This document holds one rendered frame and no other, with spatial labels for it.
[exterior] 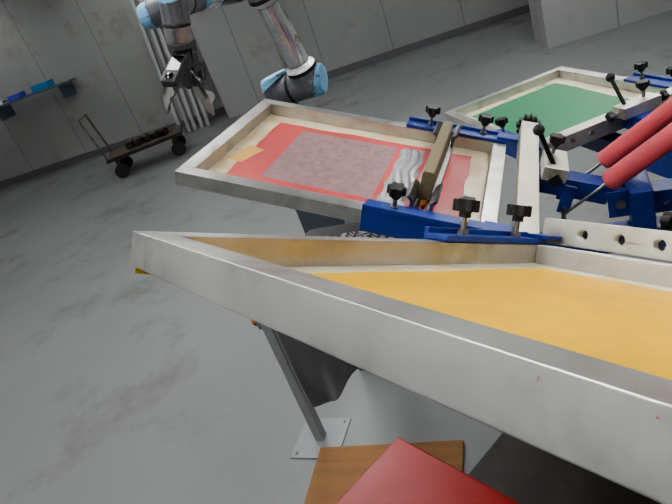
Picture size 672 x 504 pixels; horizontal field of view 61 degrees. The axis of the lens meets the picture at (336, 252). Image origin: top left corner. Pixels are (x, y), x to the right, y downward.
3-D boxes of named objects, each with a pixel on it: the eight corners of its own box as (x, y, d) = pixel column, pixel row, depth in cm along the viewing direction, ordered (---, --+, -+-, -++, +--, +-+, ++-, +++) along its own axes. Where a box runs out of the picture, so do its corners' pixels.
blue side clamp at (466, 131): (403, 142, 178) (406, 121, 174) (406, 136, 182) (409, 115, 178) (501, 160, 172) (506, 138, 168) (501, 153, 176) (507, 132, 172)
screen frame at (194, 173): (175, 184, 143) (174, 170, 141) (264, 109, 190) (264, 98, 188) (491, 251, 127) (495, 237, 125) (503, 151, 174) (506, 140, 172)
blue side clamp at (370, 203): (359, 230, 133) (362, 204, 129) (364, 220, 137) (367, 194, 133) (488, 258, 127) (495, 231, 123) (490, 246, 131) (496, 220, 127)
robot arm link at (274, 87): (277, 105, 234) (264, 72, 228) (305, 97, 228) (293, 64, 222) (265, 115, 224) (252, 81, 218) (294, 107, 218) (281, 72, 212)
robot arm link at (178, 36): (182, 29, 150) (155, 28, 152) (185, 47, 152) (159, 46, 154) (196, 23, 156) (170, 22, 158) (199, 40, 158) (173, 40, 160)
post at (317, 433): (290, 458, 242) (194, 272, 200) (307, 419, 259) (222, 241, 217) (337, 459, 233) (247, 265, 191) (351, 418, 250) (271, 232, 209)
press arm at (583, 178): (534, 191, 145) (539, 174, 142) (534, 181, 149) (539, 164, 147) (605, 205, 141) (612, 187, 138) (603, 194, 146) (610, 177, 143)
